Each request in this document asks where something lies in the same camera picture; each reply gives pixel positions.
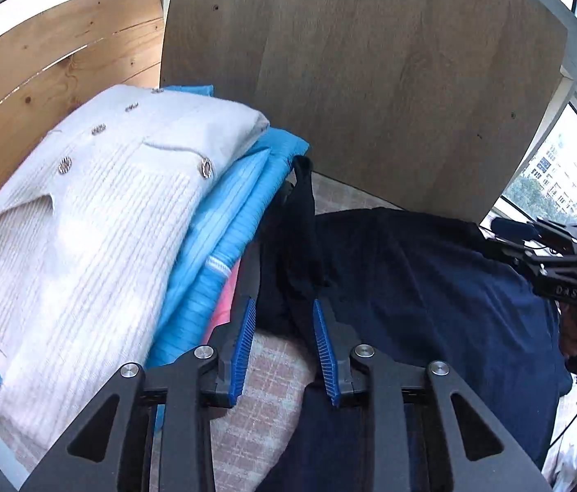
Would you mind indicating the pink folded garment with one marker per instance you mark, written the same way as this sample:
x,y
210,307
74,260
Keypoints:
x,y
224,297

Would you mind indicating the blue folded garment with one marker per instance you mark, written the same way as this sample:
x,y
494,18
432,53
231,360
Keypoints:
x,y
237,200

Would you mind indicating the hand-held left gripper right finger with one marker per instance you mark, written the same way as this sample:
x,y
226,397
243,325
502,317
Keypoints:
x,y
325,353

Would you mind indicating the grey-brown wooden board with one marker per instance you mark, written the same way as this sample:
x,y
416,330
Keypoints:
x,y
370,87

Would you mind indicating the white knit cardigan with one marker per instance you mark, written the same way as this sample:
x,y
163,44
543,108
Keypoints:
x,y
88,225

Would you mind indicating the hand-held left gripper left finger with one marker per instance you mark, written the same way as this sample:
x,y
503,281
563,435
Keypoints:
x,y
240,351

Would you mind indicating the pine wood panel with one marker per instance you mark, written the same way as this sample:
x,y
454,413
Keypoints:
x,y
53,56

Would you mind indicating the dark folded garment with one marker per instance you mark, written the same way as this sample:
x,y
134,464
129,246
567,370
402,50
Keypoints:
x,y
250,271

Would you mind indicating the apartment building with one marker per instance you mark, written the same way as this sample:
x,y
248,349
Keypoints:
x,y
549,161

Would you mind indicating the pink plaid blanket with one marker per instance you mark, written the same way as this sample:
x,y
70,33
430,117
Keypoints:
x,y
268,399

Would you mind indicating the person's right hand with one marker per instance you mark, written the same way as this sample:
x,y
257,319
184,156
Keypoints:
x,y
570,338

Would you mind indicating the navy blue pants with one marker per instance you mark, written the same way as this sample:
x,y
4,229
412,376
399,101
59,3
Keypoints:
x,y
421,292

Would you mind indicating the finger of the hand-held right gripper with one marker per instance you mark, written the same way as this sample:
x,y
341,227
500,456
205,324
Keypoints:
x,y
514,228
509,253

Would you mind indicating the white cloth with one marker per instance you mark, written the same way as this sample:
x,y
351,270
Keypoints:
x,y
565,456

